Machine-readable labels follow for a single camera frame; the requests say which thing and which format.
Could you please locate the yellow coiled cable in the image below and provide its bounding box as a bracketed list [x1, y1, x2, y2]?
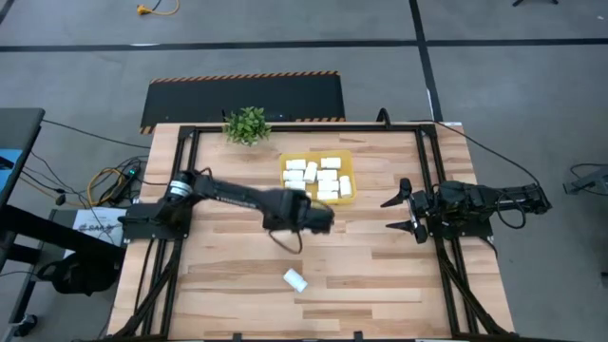
[86, 165, 128, 207]

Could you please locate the black caster wheel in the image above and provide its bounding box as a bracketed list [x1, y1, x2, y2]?
[12, 313, 39, 337]

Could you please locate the black bag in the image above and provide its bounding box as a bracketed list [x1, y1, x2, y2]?
[36, 256, 120, 296]

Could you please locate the green potted plant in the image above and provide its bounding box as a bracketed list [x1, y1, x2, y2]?
[221, 105, 273, 147]

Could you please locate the dark grey desk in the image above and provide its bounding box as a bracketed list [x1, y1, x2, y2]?
[0, 107, 47, 210]

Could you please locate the white printed paper sheet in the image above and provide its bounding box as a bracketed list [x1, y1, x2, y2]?
[70, 206, 128, 248]

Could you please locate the blue box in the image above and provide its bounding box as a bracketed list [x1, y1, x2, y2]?
[0, 148, 24, 191]

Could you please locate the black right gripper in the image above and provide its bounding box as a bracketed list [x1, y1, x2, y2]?
[379, 178, 442, 245]

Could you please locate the yellow translucent plastic basket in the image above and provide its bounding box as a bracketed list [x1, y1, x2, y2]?
[278, 149, 357, 206]

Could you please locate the yellow extension cord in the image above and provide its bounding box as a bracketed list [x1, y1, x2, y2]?
[136, 0, 181, 17]

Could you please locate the black hazard-striped floor mat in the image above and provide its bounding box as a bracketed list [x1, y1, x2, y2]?
[139, 70, 347, 136]

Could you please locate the black floor cable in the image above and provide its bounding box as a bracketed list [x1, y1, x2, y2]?
[41, 119, 152, 150]

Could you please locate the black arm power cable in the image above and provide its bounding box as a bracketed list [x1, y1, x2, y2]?
[408, 120, 542, 187]

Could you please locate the black power strip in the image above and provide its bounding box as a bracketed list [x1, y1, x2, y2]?
[111, 163, 143, 181]

